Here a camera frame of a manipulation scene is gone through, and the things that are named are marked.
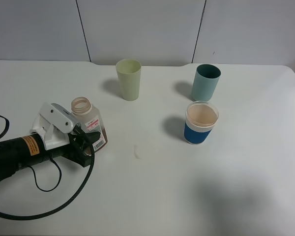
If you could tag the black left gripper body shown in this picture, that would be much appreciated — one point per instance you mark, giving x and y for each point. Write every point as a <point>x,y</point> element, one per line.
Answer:
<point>30,150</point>

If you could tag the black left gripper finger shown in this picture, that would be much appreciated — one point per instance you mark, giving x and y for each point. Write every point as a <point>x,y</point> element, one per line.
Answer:
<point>80,153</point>
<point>85,138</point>

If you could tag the translucent plastic drink bottle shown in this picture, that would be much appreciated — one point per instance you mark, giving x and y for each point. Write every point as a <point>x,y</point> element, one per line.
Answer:
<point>90,116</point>

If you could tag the glass cup with blue sleeve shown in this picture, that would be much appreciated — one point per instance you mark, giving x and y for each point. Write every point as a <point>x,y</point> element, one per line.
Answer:
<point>200,119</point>

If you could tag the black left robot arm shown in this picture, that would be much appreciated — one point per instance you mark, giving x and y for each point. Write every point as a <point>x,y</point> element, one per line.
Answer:
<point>7,171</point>

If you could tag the pale green plastic cup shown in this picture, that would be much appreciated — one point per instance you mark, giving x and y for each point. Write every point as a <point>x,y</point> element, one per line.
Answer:
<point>129,74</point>

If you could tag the teal plastic cup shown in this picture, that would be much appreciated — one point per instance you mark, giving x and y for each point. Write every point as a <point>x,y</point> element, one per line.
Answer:
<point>205,82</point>

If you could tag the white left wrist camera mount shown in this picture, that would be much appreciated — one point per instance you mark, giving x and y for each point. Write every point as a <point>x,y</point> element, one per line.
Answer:
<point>54,124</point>

